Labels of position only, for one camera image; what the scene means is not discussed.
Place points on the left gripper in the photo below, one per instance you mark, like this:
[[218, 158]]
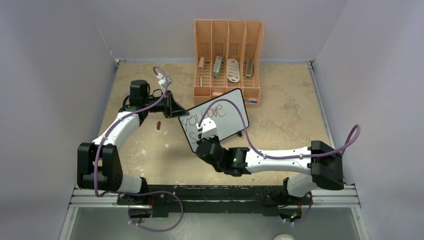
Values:
[[171, 108]]

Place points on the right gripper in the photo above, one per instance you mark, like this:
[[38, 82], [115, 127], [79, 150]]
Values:
[[214, 138]]

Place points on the black framed whiteboard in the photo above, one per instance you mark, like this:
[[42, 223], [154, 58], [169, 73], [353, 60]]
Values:
[[227, 111]]

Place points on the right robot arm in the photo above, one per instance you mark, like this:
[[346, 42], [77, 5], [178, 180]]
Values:
[[316, 166]]

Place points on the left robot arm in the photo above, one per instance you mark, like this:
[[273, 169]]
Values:
[[98, 162]]

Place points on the pink flat item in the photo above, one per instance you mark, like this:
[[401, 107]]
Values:
[[214, 93]]

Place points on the blue grey small item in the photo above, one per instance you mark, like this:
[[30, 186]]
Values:
[[249, 101]]

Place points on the grey green box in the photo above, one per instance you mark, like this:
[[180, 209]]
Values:
[[216, 67]]

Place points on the white oval perforated plate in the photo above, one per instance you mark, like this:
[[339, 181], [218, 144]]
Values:
[[233, 70]]

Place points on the peach plastic desk organizer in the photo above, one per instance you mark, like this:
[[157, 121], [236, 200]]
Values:
[[227, 54]]

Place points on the grey eraser block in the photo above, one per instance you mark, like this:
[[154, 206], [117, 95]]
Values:
[[249, 68]]

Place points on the white round object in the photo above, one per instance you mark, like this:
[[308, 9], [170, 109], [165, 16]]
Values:
[[284, 237]]

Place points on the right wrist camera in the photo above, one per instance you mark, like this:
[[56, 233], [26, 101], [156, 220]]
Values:
[[207, 129]]

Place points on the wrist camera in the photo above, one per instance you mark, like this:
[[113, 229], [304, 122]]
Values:
[[207, 129], [163, 82]]

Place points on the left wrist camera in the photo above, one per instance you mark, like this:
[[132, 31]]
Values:
[[163, 82]]

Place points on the black aluminium base frame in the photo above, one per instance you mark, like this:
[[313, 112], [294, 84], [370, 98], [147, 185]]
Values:
[[267, 200]]

